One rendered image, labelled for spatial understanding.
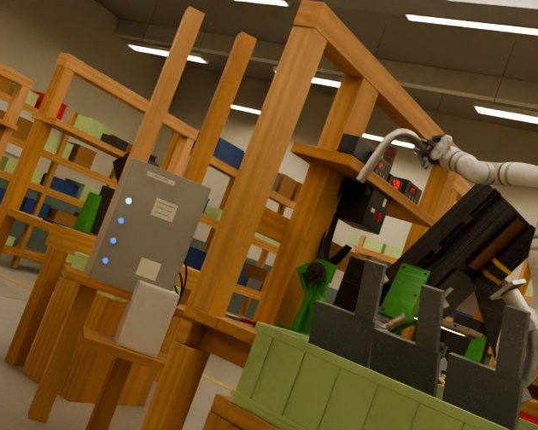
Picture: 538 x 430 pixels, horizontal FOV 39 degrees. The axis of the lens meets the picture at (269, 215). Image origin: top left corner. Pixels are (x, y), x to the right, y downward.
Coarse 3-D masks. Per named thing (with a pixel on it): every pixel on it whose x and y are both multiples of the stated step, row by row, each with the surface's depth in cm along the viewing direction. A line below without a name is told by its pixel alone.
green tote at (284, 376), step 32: (256, 352) 152; (288, 352) 147; (320, 352) 142; (256, 384) 149; (288, 384) 145; (320, 384) 140; (352, 384) 136; (384, 384) 132; (288, 416) 143; (320, 416) 138; (352, 416) 134; (384, 416) 130; (416, 416) 127; (448, 416) 124
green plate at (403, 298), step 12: (408, 264) 275; (396, 276) 275; (408, 276) 273; (420, 276) 271; (396, 288) 272; (408, 288) 270; (420, 288) 268; (384, 300) 272; (396, 300) 270; (408, 300) 268; (384, 312) 270; (396, 312) 268
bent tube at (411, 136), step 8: (392, 136) 248; (400, 136) 249; (408, 136) 251; (416, 136) 252; (384, 144) 247; (416, 144) 254; (424, 144) 256; (376, 152) 248; (384, 152) 249; (368, 160) 249; (376, 160) 248; (368, 168) 248; (360, 176) 248; (368, 176) 249
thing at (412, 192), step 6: (378, 162) 279; (384, 162) 283; (378, 168) 280; (384, 168) 284; (390, 168) 288; (378, 174) 281; (384, 174) 285; (402, 180) 305; (408, 180) 303; (402, 186) 304; (408, 186) 304; (414, 186) 309; (402, 192) 303; (408, 192) 306; (414, 192) 310; (420, 192) 315; (408, 198) 306; (414, 198) 312
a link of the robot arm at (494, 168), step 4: (488, 164) 227; (492, 164) 228; (496, 164) 229; (500, 164) 221; (492, 168) 227; (496, 168) 221; (492, 172) 226; (496, 172) 221; (492, 176) 227; (496, 176) 221; (488, 180) 227; (492, 180) 228; (496, 180) 222; (488, 184) 230; (492, 184) 230; (496, 184) 229; (500, 184) 222
